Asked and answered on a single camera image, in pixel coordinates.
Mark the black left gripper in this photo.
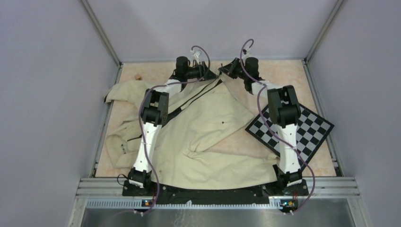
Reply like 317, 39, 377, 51
184, 61, 218, 82

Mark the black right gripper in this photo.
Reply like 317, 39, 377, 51
219, 58, 249, 81

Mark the beige zip jacket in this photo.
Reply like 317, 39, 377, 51
104, 76, 280, 191

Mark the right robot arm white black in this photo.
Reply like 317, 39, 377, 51
218, 57, 303, 195

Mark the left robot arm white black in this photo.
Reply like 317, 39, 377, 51
127, 56, 217, 195

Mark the black white checkerboard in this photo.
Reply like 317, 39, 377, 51
244, 102, 335, 171

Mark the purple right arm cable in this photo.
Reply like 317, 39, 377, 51
240, 39, 317, 216

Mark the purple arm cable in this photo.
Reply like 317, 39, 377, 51
134, 45, 211, 217
240, 39, 317, 216

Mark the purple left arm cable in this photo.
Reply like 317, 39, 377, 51
134, 45, 211, 217

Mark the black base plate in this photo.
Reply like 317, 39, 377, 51
122, 181, 309, 205

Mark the aluminium frame rail front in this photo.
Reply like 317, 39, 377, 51
76, 177, 360, 210

